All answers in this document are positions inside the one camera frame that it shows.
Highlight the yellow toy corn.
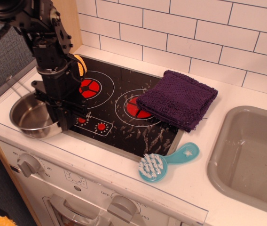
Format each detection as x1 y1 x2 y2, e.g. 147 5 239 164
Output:
74 54 87 77

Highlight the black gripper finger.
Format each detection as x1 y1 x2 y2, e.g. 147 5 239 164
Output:
45 102 59 123
57 107 75 131

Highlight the grey oven knob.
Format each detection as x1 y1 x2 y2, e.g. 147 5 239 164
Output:
107 195 137 223

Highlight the stainless steel pot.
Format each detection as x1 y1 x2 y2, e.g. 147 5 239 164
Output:
6 75 63 139

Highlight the grey sink basin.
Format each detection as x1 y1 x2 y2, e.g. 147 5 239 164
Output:
207 106 267 212

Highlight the grey oven door handle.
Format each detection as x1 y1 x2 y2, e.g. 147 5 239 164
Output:
49 194 115 226

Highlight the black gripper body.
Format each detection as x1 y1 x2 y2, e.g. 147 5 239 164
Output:
31 68 87 115

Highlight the wooden post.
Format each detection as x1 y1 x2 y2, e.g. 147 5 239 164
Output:
52 0 82 54

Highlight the yellow black object on floor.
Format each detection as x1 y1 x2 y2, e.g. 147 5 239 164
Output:
0 216 16 226

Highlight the teal scrub brush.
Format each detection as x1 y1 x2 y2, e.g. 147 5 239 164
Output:
138 142 200 182

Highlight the black toy stovetop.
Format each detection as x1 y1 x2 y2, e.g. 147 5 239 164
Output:
66 57 183 161

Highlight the grey timer knob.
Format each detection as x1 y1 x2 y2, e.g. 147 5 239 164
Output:
17 153 41 178

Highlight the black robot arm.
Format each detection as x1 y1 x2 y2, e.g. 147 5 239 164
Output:
0 0 87 131

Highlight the purple cloth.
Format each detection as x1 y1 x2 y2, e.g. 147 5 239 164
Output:
136 70 218 133

